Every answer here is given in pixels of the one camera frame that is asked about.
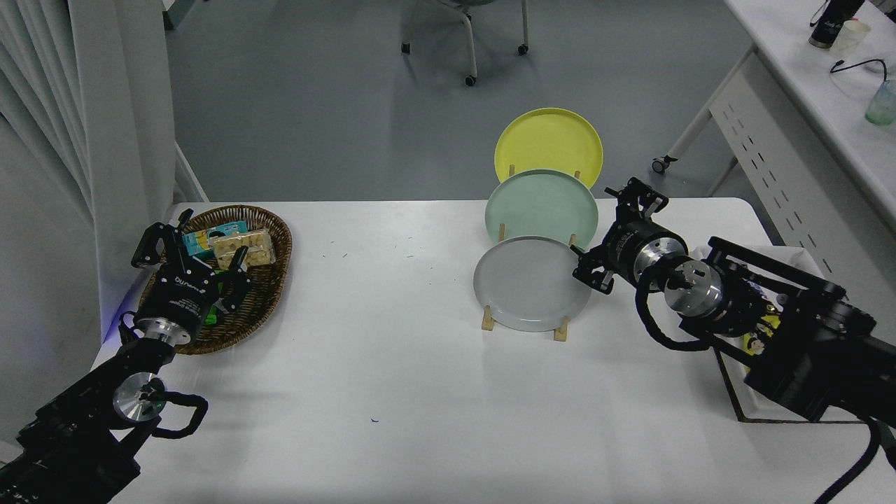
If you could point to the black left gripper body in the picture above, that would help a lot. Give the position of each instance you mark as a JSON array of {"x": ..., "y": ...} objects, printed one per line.
[{"x": 178, "y": 297}]

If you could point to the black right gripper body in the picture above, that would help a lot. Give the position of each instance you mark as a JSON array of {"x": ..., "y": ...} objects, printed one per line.
[{"x": 623, "y": 248}]

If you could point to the grey plate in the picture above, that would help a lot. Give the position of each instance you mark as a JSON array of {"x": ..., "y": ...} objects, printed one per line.
[{"x": 528, "y": 283}]

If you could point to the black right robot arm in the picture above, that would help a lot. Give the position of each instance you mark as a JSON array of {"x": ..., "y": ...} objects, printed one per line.
[{"x": 805, "y": 350}]

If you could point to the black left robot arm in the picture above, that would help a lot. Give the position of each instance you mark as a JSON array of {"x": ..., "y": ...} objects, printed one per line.
[{"x": 77, "y": 427}]

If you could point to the wooden plate rack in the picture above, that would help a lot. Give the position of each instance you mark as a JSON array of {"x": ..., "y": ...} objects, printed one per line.
[{"x": 560, "y": 330}]

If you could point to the mint green plate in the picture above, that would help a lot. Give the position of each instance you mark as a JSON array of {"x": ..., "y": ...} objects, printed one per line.
[{"x": 542, "y": 206}]

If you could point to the yellow plate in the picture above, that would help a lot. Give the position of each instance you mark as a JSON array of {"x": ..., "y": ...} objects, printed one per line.
[{"x": 549, "y": 140}]

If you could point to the green snack packet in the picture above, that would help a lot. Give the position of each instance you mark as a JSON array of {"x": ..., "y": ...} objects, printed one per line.
[{"x": 224, "y": 285}]

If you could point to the brown wicker basket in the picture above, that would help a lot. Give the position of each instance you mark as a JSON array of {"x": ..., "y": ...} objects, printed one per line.
[{"x": 266, "y": 294}]

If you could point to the clear pack of biscuits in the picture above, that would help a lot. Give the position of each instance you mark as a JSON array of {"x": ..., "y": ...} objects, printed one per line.
[{"x": 255, "y": 245}]

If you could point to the teal snack packet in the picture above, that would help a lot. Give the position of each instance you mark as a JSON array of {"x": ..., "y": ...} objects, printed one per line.
[{"x": 199, "y": 240}]

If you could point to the white curtain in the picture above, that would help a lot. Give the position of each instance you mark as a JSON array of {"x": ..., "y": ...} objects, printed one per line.
[{"x": 42, "y": 140}]

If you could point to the yellow snack packet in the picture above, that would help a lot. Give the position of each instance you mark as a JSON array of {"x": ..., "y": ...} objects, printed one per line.
[{"x": 770, "y": 323}]

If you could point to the white tray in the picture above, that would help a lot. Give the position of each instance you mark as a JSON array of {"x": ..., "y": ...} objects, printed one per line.
[{"x": 735, "y": 392}]

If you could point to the white side table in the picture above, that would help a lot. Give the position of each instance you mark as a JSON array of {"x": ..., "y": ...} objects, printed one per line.
[{"x": 791, "y": 70}]

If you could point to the office chair on casters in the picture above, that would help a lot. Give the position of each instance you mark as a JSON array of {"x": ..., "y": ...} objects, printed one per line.
[{"x": 473, "y": 56}]

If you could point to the black bottle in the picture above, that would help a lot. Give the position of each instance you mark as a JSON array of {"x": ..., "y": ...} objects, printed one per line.
[{"x": 829, "y": 28}]

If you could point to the white paper cup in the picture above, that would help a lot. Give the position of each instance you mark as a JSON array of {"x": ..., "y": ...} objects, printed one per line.
[{"x": 850, "y": 38}]

